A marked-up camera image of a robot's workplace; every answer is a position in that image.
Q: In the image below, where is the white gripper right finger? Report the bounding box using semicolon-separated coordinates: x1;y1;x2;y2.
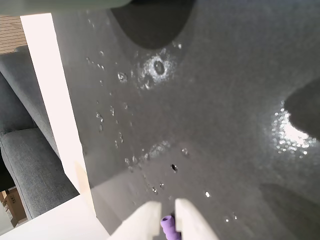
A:
174;198;219;240

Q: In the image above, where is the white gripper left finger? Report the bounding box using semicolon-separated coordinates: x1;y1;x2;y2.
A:
107;201;163;240

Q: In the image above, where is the purple rubber pen grip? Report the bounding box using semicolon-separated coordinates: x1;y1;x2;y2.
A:
159;215;182;240

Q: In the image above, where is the black glossy table mat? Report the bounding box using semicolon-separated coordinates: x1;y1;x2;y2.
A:
51;0;320;240

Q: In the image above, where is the grey fabric sofa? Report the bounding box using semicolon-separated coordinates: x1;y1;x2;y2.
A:
0;46;81;221

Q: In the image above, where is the brown cardboard box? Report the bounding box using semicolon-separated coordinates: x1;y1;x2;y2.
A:
0;187;29;229

